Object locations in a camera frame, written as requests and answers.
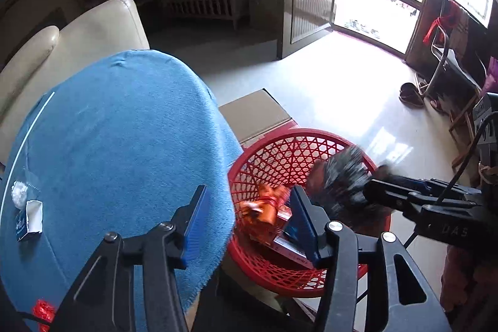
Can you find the metal chair frame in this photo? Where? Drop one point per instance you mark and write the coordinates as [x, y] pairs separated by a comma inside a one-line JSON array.
[[437, 63]]

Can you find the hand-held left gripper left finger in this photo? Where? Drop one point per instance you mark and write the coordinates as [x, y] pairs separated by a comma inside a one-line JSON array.
[[196, 223]]

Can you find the orange plastic bag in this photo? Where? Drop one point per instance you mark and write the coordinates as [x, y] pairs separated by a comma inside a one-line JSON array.
[[260, 211]]

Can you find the cream leather sofa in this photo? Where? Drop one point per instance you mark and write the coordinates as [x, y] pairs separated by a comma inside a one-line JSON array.
[[97, 28]]

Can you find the black plastic bag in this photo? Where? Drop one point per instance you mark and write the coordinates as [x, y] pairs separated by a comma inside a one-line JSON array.
[[342, 180]]

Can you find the red tassel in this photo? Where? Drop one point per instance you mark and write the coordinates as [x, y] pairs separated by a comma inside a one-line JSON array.
[[439, 22]]

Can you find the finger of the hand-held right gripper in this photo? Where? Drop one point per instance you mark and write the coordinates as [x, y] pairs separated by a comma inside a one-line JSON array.
[[389, 196], [428, 184]]

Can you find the orange cardboard box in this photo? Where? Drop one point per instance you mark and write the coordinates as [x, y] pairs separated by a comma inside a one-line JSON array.
[[290, 246]]

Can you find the dark slippers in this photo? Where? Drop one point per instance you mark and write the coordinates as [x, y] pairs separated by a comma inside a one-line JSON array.
[[411, 95]]

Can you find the small cardboard box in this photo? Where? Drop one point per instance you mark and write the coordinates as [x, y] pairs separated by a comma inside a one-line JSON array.
[[264, 11]]

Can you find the white thin strip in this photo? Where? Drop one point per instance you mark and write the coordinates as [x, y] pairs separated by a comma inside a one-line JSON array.
[[37, 113]]

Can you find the row of shoes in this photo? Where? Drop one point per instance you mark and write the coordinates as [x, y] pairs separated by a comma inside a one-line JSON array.
[[363, 28]]

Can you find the red plastic bag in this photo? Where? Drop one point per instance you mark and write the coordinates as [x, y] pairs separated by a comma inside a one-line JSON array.
[[42, 310]]

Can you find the dark cardboard box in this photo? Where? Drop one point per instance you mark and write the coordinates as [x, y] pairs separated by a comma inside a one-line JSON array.
[[29, 221]]

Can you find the white plastic bag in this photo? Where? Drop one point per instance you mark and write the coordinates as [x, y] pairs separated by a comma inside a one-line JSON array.
[[23, 192]]

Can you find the large flat cardboard box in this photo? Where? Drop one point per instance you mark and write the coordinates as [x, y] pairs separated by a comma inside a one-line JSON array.
[[253, 114]]

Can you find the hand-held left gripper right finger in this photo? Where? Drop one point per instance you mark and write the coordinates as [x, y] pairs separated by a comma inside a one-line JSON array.
[[301, 227]]

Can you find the red plastic basket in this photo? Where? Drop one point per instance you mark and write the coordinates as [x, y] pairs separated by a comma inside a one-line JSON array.
[[280, 157]]

